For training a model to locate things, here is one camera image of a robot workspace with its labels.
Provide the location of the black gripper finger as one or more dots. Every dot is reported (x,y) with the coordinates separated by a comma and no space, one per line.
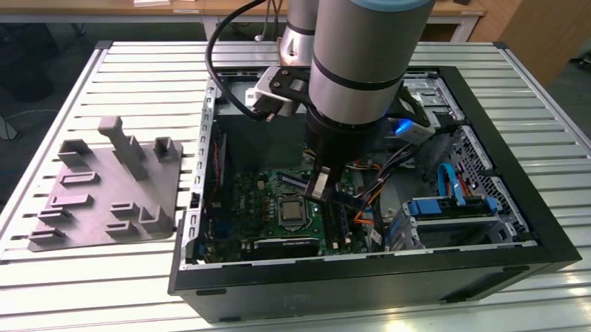
(319,183)

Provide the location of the blue RAM stick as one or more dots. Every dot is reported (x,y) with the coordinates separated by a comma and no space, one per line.
(295,180)

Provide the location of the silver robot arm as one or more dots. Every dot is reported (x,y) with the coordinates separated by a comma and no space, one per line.
(360,52)

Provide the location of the black RAM slot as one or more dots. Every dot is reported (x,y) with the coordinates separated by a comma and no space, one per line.
(330,224)

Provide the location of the silver CPU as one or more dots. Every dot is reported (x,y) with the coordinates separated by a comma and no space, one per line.
(292,211)

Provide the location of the CPU socket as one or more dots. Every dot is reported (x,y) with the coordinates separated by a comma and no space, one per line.
(292,227)

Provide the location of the green motherboard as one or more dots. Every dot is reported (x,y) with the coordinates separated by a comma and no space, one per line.
(251,207)

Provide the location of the grey power supply unit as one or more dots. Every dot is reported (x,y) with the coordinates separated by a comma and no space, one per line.
(259,145)

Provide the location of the black graphics card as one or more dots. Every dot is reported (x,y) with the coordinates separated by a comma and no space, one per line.
(286,246)

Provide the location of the blue plastic latch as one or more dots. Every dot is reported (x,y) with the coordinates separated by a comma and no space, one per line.
(394,235)

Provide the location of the silver drive cage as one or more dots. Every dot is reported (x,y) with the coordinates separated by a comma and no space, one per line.
(431,95)

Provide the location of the blue disk carrier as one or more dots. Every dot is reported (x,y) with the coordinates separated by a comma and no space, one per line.
(430,207)

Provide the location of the black PC case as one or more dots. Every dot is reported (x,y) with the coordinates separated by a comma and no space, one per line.
(370,287)

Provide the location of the silver disk bay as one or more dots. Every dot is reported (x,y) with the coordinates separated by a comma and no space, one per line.
(462,220)

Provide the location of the grey parts rack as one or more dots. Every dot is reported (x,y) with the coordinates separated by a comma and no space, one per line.
(106,193)

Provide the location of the wooden cabinet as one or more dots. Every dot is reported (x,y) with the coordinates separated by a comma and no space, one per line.
(544,34)

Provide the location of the white box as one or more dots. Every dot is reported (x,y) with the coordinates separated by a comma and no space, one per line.
(151,2)

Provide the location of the wooden desk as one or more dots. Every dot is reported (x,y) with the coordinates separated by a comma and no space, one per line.
(92,10)

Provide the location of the black office chair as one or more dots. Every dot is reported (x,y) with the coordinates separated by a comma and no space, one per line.
(27,69)

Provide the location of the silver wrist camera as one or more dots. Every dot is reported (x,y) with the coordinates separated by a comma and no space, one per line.
(415,131)
(267,91)

